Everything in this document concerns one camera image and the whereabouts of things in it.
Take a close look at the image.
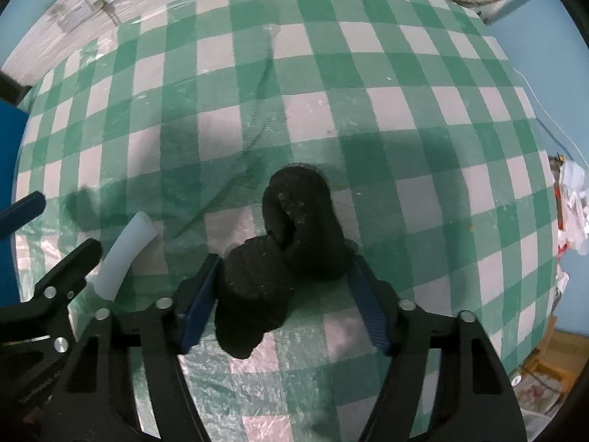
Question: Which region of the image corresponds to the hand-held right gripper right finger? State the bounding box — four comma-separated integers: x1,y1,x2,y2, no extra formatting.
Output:
347,255,528,442

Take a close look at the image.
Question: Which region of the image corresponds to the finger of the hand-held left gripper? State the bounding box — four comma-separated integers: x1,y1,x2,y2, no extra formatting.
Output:
0,238,103,333
0,192,47,235

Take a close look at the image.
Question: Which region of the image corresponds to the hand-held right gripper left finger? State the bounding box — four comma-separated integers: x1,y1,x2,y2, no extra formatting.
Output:
43,252,225,442

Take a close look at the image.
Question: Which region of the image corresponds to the white curved foam tube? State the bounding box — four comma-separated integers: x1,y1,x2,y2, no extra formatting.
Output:
94,212,157,302

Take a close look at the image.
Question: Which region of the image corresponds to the blue cardboard box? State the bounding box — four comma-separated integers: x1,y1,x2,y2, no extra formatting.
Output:
0,71,33,307

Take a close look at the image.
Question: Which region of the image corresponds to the black sock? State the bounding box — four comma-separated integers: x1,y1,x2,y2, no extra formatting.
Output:
214,162,357,361

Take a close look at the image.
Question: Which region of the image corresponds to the brown cardboard box with papers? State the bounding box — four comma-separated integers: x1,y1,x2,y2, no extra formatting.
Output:
515,327,581,438

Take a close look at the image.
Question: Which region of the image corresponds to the green checkered tablecloth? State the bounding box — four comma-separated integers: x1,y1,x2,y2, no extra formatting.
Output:
11,0,564,442

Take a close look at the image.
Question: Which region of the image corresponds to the pile of crumpled packaging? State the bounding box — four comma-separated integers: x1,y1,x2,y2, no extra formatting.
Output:
550,152,589,295

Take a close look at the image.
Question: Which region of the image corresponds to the wide white wall socket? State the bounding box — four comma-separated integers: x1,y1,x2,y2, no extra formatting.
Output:
60,2,95,34

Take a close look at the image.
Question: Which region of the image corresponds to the grey plug with cable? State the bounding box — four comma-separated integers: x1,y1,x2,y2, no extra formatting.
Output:
94,0,121,26

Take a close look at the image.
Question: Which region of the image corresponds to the white cable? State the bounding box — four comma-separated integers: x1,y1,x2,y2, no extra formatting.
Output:
513,67,589,166

